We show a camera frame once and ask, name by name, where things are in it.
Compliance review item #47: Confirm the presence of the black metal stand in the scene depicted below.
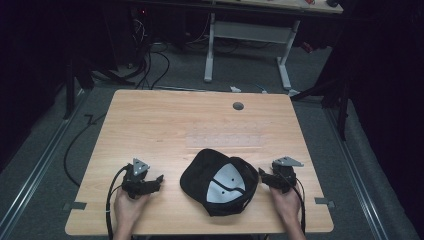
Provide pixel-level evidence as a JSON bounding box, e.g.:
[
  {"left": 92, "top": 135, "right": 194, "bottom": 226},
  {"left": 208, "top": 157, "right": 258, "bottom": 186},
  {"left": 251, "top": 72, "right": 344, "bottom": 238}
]
[
  {"left": 63, "top": 56, "right": 136, "bottom": 120},
  {"left": 289, "top": 63, "right": 351, "bottom": 141}
]

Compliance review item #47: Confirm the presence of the black floor cable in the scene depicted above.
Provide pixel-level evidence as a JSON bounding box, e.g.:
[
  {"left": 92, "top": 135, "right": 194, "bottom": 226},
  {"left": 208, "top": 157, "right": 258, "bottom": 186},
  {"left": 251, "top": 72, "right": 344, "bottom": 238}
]
[{"left": 63, "top": 113, "right": 108, "bottom": 188}]

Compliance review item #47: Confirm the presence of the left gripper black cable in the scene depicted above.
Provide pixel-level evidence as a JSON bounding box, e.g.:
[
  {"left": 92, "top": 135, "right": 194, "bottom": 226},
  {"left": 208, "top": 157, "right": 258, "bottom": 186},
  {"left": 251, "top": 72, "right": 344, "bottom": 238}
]
[{"left": 105, "top": 163, "right": 131, "bottom": 240}]

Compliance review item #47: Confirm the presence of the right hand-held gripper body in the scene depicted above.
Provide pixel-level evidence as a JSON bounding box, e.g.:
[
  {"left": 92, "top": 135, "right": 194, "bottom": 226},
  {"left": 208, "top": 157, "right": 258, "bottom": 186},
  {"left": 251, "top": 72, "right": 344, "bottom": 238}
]
[{"left": 263, "top": 156, "right": 305, "bottom": 194}]

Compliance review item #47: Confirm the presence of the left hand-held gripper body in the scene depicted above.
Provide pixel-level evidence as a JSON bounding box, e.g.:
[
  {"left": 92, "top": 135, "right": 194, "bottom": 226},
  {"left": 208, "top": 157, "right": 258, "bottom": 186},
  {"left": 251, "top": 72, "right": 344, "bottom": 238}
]
[{"left": 120, "top": 157, "right": 158, "bottom": 200}]

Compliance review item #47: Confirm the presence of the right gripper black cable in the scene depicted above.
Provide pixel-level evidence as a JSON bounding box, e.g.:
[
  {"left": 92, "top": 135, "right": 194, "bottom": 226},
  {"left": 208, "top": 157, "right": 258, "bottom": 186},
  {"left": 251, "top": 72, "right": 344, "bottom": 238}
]
[{"left": 281, "top": 171, "right": 307, "bottom": 236}]

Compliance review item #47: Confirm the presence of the person's right hand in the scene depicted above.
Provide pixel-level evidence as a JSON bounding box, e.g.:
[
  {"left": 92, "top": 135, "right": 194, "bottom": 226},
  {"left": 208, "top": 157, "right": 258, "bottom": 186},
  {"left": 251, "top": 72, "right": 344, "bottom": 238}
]
[{"left": 269, "top": 184, "right": 303, "bottom": 231}]

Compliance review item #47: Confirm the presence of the grey tape piece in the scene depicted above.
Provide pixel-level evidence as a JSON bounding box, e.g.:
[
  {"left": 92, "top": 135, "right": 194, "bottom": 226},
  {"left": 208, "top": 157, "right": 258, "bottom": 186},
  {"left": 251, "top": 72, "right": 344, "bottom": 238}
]
[
  {"left": 314, "top": 197, "right": 336, "bottom": 208},
  {"left": 62, "top": 201, "right": 88, "bottom": 212}
]

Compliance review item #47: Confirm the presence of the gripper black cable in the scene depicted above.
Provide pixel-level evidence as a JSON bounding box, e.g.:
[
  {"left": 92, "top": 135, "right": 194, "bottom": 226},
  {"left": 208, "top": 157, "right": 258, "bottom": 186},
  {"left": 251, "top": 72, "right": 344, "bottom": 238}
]
[
  {"left": 105, "top": 163, "right": 131, "bottom": 240},
  {"left": 281, "top": 171, "right": 307, "bottom": 236}
]

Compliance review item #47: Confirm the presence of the white-legged wooden desk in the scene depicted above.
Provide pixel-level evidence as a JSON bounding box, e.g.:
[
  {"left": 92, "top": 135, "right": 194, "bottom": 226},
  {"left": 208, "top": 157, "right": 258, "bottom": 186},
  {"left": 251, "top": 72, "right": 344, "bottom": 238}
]
[{"left": 203, "top": 0, "right": 344, "bottom": 91}]

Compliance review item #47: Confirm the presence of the metal floor rail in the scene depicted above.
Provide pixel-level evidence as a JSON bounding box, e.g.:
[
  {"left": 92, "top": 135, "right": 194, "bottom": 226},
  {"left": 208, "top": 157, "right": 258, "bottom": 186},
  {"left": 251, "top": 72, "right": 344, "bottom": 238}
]
[
  {"left": 324, "top": 106, "right": 391, "bottom": 240},
  {"left": 0, "top": 88, "right": 89, "bottom": 239}
]

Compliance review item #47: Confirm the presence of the bundle of black cables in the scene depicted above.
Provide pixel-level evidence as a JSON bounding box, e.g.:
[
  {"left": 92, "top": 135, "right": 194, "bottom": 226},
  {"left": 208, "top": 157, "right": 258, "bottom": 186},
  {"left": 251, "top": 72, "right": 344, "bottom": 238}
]
[{"left": 128, "top": 9, "right": 171, "bottom": 91}]

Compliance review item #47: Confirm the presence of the black baseball cap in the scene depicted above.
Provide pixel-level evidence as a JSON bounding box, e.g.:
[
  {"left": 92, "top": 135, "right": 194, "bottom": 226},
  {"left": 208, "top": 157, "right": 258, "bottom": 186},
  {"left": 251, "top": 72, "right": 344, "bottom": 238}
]
[{"left": 179, "top": 148, "right": 260, "bottom": 218}]

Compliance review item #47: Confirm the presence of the person's left hand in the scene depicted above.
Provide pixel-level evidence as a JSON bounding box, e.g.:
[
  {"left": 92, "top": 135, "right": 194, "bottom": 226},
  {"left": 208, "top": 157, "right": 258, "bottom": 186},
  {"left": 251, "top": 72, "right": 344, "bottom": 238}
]
[{"left": 113, "top": 188, "right": 151, "bottom": 231}]

